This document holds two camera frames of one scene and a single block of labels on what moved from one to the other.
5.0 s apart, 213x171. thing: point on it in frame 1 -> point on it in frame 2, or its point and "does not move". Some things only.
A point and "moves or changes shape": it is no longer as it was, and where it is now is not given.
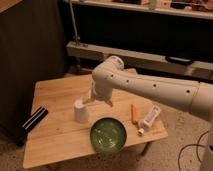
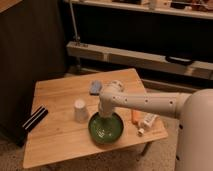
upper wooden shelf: [197, 8] does not move
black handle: [179, 60] does not move
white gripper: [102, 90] -> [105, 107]
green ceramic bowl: [108, 134] moves or changes shape
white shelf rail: [140, 60] does not move
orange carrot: [135, 115] does not move
